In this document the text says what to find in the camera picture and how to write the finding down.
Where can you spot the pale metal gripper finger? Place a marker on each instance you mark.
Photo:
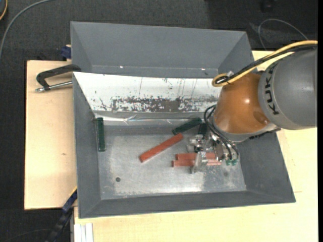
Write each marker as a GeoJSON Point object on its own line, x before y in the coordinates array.
{"type": "Point", "coordinates": [193, 143]}
{"type": "Point", "coordinates": [199, 163]}

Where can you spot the red-brown flat block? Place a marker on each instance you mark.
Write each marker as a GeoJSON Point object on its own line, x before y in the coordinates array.
{"type": "Point", "coordinates": [161, 147]}
{"type": "Point", "coordinates": [183, 163]}
{"type": "Point", "coordinates": [185, 156]}

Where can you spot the dark green flat block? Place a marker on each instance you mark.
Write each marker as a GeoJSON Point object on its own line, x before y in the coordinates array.
{"type": "Point", "coordinates": [186, 126]}
{"type": "Point", "coordinates": [101, 135]}
{"type": "Point", "coordinates": [202, 128]}

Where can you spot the grey metal bin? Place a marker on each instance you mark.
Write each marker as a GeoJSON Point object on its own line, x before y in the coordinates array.
{"type": "Point", "coordinates": [156, 47]}

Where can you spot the pale wood flat board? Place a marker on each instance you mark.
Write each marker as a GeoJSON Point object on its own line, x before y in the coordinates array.
{"type": "Point", "coordinates": [50, 140]}

